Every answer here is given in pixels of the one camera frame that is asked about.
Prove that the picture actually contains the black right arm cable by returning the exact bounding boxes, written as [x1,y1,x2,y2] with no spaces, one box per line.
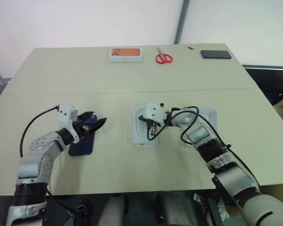
[146,105,262,189]

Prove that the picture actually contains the red handled scissors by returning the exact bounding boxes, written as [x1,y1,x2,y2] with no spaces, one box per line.
[155,46,174,65]

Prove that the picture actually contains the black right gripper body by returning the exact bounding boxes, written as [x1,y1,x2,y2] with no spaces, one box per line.
[145,119,161,129]

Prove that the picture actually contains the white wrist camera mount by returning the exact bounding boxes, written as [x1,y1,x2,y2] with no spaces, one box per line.
[58,103,81,144]
[142,103,167,125]

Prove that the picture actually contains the grey rounded shape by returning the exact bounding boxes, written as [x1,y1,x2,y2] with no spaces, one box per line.
[101,194,128,226]

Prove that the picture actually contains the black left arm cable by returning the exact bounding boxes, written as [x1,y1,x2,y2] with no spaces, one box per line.
[19,106,60,158]

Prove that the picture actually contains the dark blue phone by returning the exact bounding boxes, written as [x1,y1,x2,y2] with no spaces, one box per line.
[68,113,100,156]

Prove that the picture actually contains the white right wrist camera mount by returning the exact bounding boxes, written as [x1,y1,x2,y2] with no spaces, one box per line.
[142,103,167,125]

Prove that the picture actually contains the dark flat phone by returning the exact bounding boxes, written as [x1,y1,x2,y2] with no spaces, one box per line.
[200,49,232,59]

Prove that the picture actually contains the white phone box lid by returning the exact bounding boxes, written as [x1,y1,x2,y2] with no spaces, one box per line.
[166,105,218,148]

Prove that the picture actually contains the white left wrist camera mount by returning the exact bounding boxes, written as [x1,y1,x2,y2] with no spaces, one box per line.
[58,103,81,144]

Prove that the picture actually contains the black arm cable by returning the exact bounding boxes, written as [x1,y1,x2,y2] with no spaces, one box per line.
[19,106,60,158]
[146,105,262,189]

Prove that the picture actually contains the grey metal pole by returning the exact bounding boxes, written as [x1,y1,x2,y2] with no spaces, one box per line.
[174,0,191,45]

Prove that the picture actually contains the black side table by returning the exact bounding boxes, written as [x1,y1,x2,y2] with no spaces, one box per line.
[241,63,283,106]

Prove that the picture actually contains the white box with orange phone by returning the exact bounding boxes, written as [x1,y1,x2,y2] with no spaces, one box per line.
[108,47,143,63]

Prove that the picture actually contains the white speckled scrap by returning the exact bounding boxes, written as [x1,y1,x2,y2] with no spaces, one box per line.
[216,202,230,222]

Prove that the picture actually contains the white phone box base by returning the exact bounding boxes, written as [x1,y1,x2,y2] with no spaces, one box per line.
[130,102,160,147]

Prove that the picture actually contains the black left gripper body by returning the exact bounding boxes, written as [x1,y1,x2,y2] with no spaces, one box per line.
[73,119,95,139]

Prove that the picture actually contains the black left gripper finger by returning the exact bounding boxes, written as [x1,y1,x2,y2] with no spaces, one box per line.
[78,111,95,124]
[89,117,108,133]

